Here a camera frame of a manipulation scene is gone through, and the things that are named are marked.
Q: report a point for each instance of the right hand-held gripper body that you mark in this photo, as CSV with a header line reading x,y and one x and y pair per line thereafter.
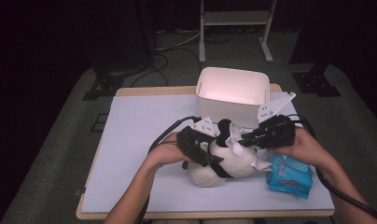
x,y
278,133

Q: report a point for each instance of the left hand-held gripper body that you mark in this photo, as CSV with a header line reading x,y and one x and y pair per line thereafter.
x,y
189,144

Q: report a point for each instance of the white wet wipe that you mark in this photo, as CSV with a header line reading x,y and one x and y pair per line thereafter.
x,y
236,140

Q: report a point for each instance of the panda plush toy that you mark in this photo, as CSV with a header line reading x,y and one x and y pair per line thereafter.
x,y
233,161

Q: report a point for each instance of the blue wet wipe packet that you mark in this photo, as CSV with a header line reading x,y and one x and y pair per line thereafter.
x,y
289,177

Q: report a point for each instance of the white plastic bin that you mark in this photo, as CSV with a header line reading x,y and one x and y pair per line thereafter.
x,y
230,90

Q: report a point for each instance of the person's left hand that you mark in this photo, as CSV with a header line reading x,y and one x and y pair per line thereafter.
x,y
166,152

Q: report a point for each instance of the person's right hand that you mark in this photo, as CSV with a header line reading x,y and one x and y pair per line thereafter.
x,y
304,149

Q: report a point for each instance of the black floor stand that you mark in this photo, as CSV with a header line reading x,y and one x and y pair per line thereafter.
x,y
105,84
315,82

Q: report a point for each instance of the wooden table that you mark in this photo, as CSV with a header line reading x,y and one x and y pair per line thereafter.
x,y
146,90

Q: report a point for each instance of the dark floor hatch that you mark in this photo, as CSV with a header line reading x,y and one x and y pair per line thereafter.
x,y
99,123

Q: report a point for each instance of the black table clamp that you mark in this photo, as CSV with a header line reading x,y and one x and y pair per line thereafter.
x,y
80,192

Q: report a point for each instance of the white metal stand frame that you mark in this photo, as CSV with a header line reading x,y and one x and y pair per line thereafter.
x,y
233,18

